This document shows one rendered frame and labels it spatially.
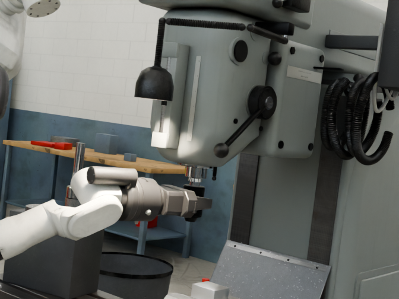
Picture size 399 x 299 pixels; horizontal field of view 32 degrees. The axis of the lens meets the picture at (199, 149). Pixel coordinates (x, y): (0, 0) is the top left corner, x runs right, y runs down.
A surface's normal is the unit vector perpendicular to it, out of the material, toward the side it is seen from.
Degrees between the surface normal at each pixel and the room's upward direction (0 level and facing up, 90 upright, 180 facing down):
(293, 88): 90
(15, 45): 58
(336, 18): 90
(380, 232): 89
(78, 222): 115
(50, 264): 90
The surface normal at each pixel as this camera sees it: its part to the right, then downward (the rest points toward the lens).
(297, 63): 0.77, 0.12
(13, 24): 0.80, -0.42
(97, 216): 0.48, 0.52
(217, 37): 0.01, 0.05
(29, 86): -0.62, -0.04
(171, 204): 0.58, 0.11
